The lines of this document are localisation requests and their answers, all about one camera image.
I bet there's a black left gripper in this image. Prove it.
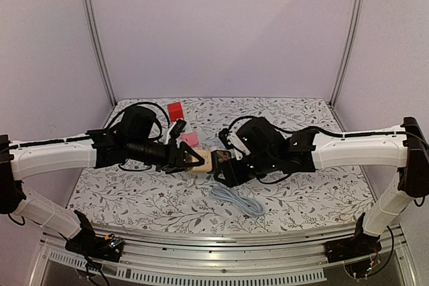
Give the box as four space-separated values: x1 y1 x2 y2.
127 138 205 175

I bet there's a dark green cube socket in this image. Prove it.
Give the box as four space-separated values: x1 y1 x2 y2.
210 149 231 169

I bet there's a beige cube socket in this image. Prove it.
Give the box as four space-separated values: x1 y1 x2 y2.
186 150 213 174

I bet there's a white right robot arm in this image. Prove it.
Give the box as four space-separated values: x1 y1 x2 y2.
214 117 428 257

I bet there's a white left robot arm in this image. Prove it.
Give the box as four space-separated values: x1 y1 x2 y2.
1 102 205 255

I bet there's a pink plug adapter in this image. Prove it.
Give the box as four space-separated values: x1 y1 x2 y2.
180 133 199 148

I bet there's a white power strip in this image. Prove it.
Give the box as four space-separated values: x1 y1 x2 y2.
164 119 219 156

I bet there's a red cube adapter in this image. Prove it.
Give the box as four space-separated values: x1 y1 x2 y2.
167 102 185 123

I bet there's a floral tablecloth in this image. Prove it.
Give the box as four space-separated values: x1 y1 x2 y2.
68 98 374 234

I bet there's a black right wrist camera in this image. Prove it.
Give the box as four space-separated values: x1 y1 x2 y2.
218 128 238 151

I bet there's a light blue coiled cable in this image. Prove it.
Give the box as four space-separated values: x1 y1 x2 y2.
209 187 266 217

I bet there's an aluminium table edge rail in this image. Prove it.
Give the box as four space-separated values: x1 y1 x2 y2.
29 224 420 285

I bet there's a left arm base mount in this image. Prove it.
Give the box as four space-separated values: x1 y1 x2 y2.
65 210 124 263

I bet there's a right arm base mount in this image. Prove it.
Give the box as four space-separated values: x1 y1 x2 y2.
324 213 381 263

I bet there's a left aluminium frame post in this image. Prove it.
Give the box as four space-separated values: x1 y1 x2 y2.
82 0 117 107

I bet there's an aluminium frame post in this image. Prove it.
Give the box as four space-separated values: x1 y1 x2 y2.
82 0 117 107
328 0 364 109

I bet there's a right aluminium frame post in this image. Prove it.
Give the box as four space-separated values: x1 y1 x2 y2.
328 0 364 109

